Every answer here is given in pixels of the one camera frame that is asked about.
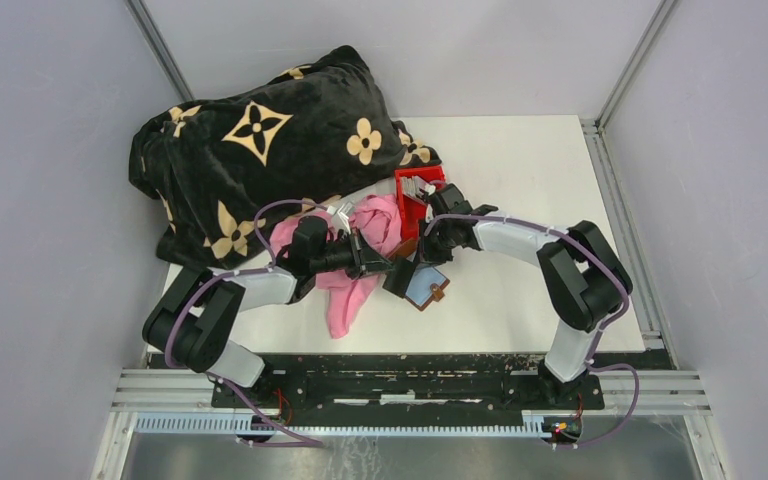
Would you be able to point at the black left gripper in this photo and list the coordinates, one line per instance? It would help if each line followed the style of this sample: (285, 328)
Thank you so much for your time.
(364, 259)

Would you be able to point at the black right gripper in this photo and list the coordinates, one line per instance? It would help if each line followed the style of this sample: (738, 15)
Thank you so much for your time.
(429, 255)

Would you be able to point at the brown leather card holder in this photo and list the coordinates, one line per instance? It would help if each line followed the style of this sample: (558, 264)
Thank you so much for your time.
(428, 283)

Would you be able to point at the red plastic bin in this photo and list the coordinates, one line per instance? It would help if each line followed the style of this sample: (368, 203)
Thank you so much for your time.
(412, 212)

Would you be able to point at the stack of cards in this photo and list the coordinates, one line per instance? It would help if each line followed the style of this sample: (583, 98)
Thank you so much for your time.
(416, 188)

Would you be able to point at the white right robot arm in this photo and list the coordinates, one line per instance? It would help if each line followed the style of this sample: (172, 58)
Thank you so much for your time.
(587, 285)

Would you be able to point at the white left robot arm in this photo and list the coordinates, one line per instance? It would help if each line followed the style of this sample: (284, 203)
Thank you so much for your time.
(194, 318)

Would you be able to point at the pink cloth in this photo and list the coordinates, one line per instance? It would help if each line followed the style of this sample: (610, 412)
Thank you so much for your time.
(300, 237)

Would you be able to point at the black floral blanket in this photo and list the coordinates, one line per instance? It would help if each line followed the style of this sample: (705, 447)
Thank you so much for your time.
(227, 170)

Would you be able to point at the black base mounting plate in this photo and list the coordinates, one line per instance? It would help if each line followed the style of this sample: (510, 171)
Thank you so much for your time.
(415, 390)

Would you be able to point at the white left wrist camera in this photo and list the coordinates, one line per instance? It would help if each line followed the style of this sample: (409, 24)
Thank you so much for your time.
(341, 216)

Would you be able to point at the aluminium rail frame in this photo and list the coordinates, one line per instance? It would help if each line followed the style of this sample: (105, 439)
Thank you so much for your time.
(167, 401)

